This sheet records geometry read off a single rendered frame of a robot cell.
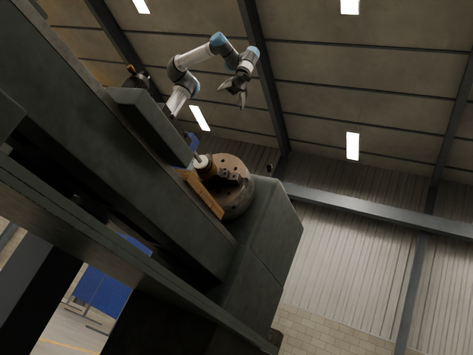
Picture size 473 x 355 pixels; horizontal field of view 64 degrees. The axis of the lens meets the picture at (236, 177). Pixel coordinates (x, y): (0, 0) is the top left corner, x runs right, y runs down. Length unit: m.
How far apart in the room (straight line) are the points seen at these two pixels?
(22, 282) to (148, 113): 1.01
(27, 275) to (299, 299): 10.37
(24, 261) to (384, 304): 10.57
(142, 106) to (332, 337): 10.71
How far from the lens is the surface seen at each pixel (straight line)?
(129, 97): 1.06
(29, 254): 1.87
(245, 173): 1.72
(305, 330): 11.54
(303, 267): 12.05
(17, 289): 1.82
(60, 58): 0.98
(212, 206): 1.46
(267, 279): 1.99
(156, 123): 1.09
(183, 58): 2.19
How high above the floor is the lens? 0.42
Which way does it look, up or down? 24 degrees up
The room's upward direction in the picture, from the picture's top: 25 degrees clockwise
